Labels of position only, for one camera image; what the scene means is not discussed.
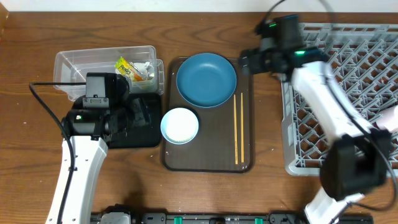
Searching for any yellow snack wrapper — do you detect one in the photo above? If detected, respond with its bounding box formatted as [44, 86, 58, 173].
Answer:
[114, 57, 147, 82]

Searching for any pink cup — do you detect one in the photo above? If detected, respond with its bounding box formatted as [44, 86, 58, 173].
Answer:
[376, 106, 398, 133]

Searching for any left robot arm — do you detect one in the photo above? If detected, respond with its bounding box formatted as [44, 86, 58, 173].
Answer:
[46, 93, 162, 223]

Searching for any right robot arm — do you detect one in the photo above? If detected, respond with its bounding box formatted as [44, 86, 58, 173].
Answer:
[239, 47, 397, 223]

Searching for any clear plastic waste bin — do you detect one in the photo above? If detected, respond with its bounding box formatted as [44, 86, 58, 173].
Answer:
[53, 45, 165, 95]

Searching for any grey dishwasher rack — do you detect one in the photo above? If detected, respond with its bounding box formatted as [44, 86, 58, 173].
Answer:
[281, 23, 397, 176]

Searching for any black tray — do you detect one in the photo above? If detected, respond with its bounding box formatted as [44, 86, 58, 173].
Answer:
[71, 92, 162, 149]

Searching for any light blue rice bowl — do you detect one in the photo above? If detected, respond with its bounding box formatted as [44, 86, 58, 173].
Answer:
[160, 108, 199, 144]

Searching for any left wooden chopstick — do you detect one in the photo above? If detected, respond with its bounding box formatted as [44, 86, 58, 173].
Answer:
[233, 94, 238, 165]

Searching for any wooden chopstick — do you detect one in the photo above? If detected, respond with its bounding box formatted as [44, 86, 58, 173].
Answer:
[233, 94, 238, 165]
[240, 92, 244, 163]

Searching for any dark blue bowl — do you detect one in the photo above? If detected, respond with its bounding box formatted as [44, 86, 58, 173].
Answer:
[176, 53, 238, 108]

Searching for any brown serving tray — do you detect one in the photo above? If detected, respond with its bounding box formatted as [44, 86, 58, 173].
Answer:
[160, 57, 255, 173]

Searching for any right wooden chopstick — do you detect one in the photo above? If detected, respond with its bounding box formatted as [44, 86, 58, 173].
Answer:
[240, 92, 244, 163]

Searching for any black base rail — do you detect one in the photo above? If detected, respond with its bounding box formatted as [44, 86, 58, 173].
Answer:
[90, 203, 374, 224]

